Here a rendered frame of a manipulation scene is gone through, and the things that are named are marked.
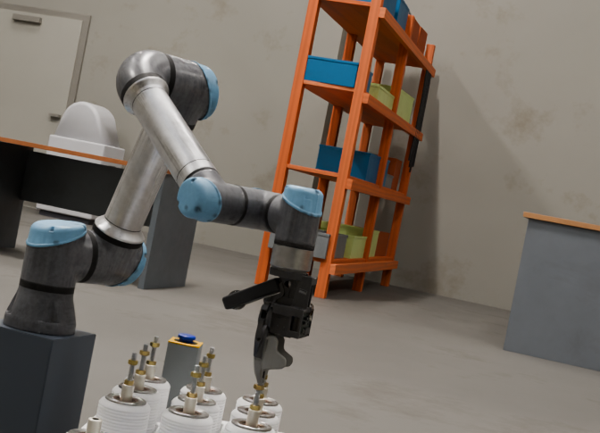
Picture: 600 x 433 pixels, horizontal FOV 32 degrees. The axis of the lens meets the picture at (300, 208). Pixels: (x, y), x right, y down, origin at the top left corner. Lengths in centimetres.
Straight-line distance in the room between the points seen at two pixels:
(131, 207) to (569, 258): 448
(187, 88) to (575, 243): 453
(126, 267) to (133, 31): 924
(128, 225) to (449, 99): 814
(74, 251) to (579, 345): 461
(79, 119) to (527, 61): 442
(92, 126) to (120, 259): 839
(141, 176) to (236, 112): 862
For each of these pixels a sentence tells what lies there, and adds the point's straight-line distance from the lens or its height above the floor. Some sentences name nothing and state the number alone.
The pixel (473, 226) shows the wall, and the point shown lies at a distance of 1012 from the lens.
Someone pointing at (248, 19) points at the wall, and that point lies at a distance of 1098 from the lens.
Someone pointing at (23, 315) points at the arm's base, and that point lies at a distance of 224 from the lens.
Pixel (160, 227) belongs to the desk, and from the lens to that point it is 598.
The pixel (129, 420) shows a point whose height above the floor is 23.
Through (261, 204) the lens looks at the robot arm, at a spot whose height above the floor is 65.
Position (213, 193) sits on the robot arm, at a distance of 185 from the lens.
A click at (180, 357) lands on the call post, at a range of 233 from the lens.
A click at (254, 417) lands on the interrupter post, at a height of 27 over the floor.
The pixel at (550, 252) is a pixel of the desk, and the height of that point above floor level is 64.
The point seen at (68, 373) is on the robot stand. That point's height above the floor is 22.
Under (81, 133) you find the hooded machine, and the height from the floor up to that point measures 88.
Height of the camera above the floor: 68
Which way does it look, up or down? 1 degrees down
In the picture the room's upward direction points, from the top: 11 degrees clockwise
